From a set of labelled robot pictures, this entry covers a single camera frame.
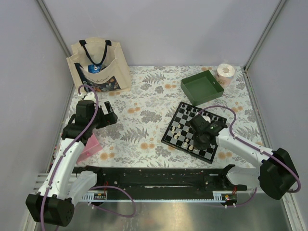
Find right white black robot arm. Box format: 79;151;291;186
189;115;299;200

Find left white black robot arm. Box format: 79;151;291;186
26;93;117;227

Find black white chess board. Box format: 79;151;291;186
161;102;218;164

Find floral table mat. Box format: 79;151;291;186
54;65;270;169

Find green plastic tray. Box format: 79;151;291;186
181;70;224;106

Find cream canvas tote bag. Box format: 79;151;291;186
66;37;131;92

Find toilet paper roll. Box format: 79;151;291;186
214;64;235;88

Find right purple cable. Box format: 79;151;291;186
198;105;302;209

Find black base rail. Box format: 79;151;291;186
73;166;247;201

